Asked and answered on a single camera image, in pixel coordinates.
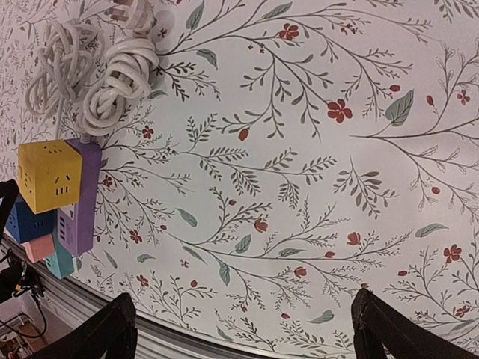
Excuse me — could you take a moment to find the yellow cube socket adapter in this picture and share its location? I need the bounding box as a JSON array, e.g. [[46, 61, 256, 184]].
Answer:
[[18, 140, 83, 215]]

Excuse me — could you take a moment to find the blue cube socket adapter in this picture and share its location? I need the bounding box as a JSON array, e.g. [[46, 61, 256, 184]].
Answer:
[[6, 194, 57, 244]]

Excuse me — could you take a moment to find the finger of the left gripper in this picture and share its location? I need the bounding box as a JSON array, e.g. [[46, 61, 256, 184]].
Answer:
[[0, 179, 19, 233]]

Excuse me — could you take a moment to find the white cable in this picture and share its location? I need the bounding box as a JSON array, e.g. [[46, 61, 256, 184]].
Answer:
[[24, 20, 108, 143]]

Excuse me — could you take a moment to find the teal power strip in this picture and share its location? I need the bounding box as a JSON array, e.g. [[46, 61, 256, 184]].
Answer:
[[45, 230, 75, 280]]

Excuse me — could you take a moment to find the purple power strip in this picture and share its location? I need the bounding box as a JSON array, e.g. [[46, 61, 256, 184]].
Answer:
[[57, 138, 102, 257]]

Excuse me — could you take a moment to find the beige cable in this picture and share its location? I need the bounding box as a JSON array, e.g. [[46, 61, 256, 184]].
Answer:
[[80, 0, 162, 145]]

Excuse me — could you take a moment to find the pink plug adapter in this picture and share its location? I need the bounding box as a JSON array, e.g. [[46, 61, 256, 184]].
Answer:
[[22, 234, 55, 263]]

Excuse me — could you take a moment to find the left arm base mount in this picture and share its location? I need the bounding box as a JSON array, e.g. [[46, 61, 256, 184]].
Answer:
[[1, 249, 44, 303]]

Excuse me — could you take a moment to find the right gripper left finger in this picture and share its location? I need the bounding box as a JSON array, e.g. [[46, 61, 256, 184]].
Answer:
[[30, 293, 138, 359]]

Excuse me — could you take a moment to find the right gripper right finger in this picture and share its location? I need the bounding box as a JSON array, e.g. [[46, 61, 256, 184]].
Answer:
[[351, 289, 477, 359]]

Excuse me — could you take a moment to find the floral table mat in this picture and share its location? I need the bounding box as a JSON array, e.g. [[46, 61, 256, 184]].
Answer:
[[0, 0, 479, 359]]

